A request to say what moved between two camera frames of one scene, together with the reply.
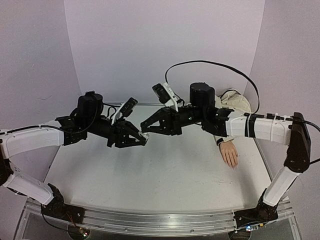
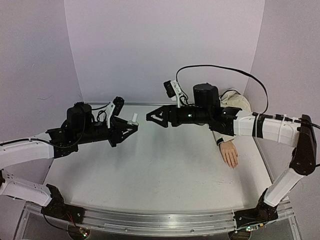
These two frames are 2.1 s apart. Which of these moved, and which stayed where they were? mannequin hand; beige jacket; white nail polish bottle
Moved: white nail polish bottle
Stayed: mannequin hand; beige jacket
